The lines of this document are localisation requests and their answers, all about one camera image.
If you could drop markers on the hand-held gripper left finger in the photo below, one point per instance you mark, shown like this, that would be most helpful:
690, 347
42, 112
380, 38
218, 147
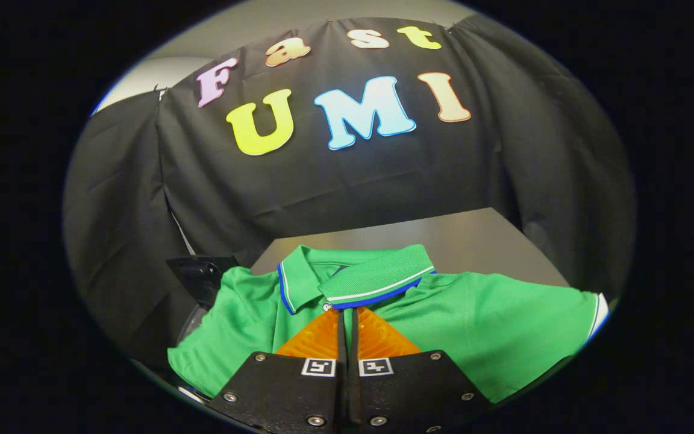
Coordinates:
287, 398

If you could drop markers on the black backdrop cloth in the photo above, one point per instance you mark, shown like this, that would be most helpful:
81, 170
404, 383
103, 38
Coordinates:
323, 193

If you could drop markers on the beige cabinet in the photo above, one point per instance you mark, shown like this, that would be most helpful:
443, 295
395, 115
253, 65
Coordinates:
473, 241

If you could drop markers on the green polo shirt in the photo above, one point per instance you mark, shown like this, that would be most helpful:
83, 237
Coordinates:
491, 325

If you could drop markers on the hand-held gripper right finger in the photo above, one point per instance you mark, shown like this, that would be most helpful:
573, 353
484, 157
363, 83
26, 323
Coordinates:
407, 398

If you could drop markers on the dark washing machine lid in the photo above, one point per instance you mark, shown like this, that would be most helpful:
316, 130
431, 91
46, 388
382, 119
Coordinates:
202, 277

